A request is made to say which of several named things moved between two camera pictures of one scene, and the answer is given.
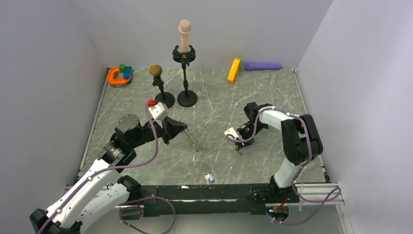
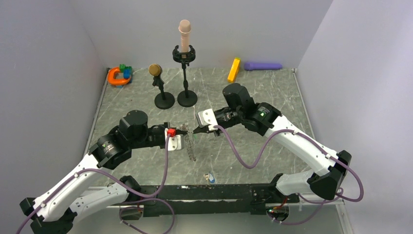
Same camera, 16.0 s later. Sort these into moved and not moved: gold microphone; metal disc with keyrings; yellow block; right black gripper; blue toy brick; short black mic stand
Moved: right black gripper; metal disc with keyrings
Not moved: short black mic stand; yellow block; gold microphone; blue toy brick
